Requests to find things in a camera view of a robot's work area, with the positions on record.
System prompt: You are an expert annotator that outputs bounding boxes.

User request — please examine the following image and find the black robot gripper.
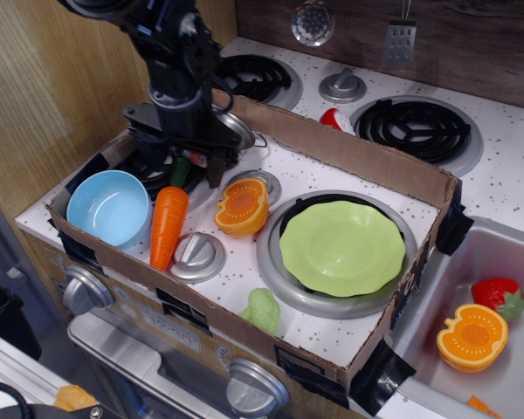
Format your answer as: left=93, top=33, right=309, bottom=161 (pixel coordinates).
left=123, top=98, right=232, bottom=189

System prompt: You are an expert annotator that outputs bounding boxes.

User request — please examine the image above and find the orange toy carrot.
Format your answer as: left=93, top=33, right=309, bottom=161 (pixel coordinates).
left=149, top=157, right=190, bottom=271

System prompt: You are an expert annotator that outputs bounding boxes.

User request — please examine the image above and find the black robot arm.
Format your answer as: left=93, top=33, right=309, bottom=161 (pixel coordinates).
left=62, top=1, right=240, bottom=188

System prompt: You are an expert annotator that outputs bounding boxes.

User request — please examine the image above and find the light green plastic plate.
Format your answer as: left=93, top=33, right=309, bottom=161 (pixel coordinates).
left=279, top=201, right=406, bottom=298

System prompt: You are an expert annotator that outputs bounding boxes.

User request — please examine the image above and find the black coil burner front left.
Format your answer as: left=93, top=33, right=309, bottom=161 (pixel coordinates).
left=115, top=151, right=213, bottom=213

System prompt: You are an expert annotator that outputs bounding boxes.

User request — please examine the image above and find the black coil burner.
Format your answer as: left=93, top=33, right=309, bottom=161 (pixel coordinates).
left=216, top=54, right=303, bottom=110
left=350, top=95, right=484, bottom=177
left=115, top=151, right=213, bottom=213

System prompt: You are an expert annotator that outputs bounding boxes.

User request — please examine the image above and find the stainless steel pot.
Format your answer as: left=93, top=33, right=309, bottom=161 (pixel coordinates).
left=174, top=102, right=268, bottom=169

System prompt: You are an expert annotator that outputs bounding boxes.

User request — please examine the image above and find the orange toy pumpkin half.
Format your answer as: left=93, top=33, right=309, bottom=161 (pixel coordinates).
left=214, top=178, right=269, bottom=237

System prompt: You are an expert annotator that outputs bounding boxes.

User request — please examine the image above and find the light blue plastic bowl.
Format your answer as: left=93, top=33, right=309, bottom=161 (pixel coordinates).
left=66, top=170, right=153, bottom=251

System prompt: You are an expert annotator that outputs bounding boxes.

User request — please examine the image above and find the silver stove knob middle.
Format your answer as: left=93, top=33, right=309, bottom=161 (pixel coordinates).
left=228, top=169, right=282, bottom=206

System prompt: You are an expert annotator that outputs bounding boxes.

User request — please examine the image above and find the silver stove knob front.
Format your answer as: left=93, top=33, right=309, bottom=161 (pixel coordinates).
left=167, top=232, right=226, bottom=284

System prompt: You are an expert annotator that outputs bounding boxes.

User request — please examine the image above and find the black coil burner rear left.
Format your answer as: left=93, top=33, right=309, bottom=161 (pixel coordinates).
left=216, top=54, right=303, bottom=110

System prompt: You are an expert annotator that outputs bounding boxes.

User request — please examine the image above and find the brown cardboard fence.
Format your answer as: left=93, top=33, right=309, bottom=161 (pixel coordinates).
left=49, top=98, right=460, bottom=418

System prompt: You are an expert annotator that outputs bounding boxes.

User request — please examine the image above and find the red white toy mushroom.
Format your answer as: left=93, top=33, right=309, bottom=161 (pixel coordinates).
left=319, top=108, right=355, bottom=135

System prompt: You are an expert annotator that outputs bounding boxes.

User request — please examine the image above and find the silver oven dial left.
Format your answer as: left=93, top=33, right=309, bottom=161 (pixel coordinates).
left=62, top=265, right=114, bottom=316

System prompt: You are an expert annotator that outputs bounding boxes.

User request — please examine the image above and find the silver oven dial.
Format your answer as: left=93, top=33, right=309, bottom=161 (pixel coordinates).
left=62, top=265, right=114, bottom=316
left=226, top=358, right=290, bottom=418

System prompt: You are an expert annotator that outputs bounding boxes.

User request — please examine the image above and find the light green toy broccoli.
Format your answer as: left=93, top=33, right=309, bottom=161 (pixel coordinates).
left=239, top=288, right=281, bottom=334

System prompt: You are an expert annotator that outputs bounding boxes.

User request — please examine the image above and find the silver hanging strainer ladle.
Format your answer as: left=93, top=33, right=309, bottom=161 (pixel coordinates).
left=291, top=1, right=335, bottom=47

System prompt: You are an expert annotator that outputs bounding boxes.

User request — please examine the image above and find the black coil burner rear right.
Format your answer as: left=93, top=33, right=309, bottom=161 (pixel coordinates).
left=350, top=95, right=484, bottom=177

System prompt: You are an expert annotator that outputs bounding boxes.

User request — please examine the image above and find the silver oven dial right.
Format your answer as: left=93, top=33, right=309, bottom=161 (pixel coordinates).
left=226, top=358, right=290, bottom=418

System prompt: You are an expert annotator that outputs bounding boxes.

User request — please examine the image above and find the silver hanging spatula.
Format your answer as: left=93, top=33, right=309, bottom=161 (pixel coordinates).
left=382, top=0, right=417, bottom=65

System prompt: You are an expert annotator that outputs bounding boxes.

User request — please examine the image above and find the orange cloth lower left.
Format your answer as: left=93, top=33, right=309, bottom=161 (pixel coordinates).
left=53, top=384, right=97, bottom=412

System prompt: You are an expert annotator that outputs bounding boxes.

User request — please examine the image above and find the orange pumpkin half in sink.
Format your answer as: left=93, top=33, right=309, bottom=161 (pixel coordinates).
left=436, top=304, right=508, bottom=373

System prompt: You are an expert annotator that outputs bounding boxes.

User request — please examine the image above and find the metal sink basin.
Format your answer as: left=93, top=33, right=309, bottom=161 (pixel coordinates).
left=381, top=217, right=524, bottom=418

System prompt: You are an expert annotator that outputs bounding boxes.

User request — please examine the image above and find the red toy strawberry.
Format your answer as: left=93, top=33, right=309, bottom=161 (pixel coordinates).
left=471, top=278, right=524, bottom=322

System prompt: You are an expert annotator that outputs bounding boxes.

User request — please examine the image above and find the small orange toy piece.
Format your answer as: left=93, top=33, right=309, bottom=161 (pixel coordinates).
left=467, top=395, right=501, bottom=419

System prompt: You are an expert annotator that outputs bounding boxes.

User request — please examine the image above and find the silver burner ring under plate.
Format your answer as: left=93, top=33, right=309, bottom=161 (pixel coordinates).
left=255, top=189, right=419, bottom=320

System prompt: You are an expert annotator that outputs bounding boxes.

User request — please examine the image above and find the silver oven door handle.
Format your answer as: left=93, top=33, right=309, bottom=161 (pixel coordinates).
left=68, top=313, right=225, bottom=418

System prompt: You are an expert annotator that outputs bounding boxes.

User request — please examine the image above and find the black cable lower left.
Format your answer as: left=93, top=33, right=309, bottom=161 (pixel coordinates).
left=0, top=379, right=31, bottom=419

